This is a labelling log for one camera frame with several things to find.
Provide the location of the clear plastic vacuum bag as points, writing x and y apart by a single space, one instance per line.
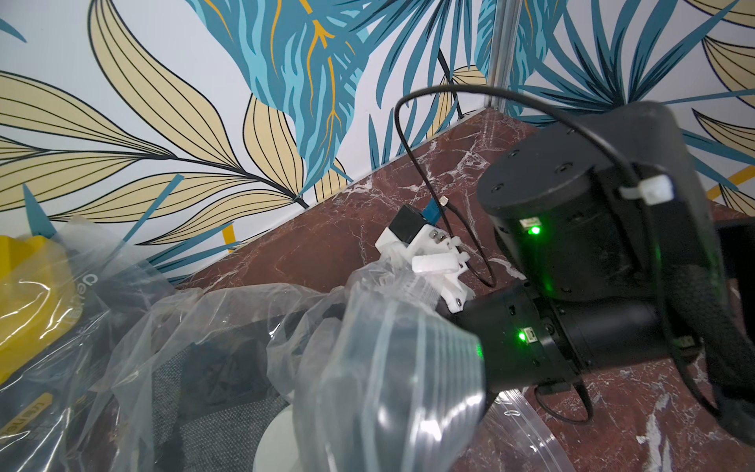
378 379

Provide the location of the grey checkered blanket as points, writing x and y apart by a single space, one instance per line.
213 401

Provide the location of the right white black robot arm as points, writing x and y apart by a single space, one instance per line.
615 275

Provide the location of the white vacuum bag valve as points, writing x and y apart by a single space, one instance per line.
278 450

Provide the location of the yellow black toolbox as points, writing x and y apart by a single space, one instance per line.
38 300

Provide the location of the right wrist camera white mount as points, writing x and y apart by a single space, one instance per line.
430 252

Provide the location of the right aluminium corner post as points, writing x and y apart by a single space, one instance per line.
504 40

